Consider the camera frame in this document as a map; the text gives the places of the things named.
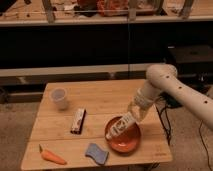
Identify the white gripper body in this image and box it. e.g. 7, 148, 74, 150
127, 101, 150, 122

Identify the white plastic cup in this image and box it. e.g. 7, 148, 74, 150
50, 88, 68, 110

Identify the wooden folding table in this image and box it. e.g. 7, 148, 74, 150
21, 79, 172, 171

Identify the orange toy carrot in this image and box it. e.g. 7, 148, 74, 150
39, 146, 67, 165

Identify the chocolate bar packet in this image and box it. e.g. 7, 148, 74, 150
70, 108, 86, 134

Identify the orange ceramic bowl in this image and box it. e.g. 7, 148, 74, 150
106, 123, 141, 153

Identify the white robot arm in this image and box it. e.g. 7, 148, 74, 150
127, 64, 213, 131

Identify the blue sponge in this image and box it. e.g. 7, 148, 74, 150
85, 143, 109, 165

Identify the orange object on shelf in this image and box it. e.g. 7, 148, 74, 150
97, 0, 128, 16

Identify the black cable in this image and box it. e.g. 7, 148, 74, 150
155, 99, 173, 146

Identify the black box on shelf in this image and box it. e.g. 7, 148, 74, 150
166, 45, 213, 74

